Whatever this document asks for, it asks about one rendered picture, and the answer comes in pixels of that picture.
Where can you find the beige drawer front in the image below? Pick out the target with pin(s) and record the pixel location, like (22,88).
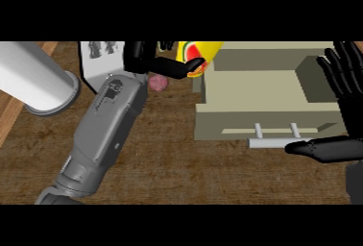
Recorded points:
(236,120)

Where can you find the white box with dark prints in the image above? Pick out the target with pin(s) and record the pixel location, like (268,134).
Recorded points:
(100,65)

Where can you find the small pink round vegetable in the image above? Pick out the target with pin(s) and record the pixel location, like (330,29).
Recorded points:
(158,83)

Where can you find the beige open drawer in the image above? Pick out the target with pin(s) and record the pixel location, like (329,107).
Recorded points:
(255,86)

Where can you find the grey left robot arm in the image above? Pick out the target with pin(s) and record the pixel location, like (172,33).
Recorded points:
(106,128)

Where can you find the yellow cup with red print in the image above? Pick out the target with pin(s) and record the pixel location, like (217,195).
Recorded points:
(209,51)

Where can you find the white cylinder with grey base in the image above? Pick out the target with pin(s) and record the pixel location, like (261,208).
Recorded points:
(32,77)

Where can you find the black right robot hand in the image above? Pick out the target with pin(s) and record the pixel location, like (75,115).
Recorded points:
(347,96)

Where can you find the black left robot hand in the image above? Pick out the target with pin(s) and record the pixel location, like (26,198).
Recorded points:
(146,62)

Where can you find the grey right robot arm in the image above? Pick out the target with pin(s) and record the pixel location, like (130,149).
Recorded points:
(355,184)

